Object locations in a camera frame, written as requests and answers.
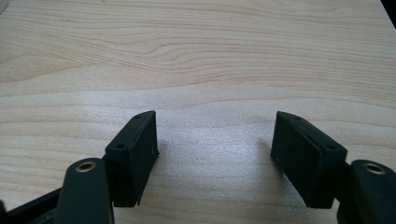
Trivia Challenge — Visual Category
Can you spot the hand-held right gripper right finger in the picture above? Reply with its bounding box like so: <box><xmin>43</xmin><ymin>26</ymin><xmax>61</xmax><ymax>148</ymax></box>
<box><xmin>269</xmin><ymin>110</ymin><xmax>348</xmax><ymax>209</ymax></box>

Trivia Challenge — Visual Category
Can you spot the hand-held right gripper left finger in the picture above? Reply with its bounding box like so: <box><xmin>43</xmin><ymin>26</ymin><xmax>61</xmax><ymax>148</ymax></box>
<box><xmin>104</xmin><ymin>110</ymin><xmax>161</xmax><ymax>208</ymax></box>

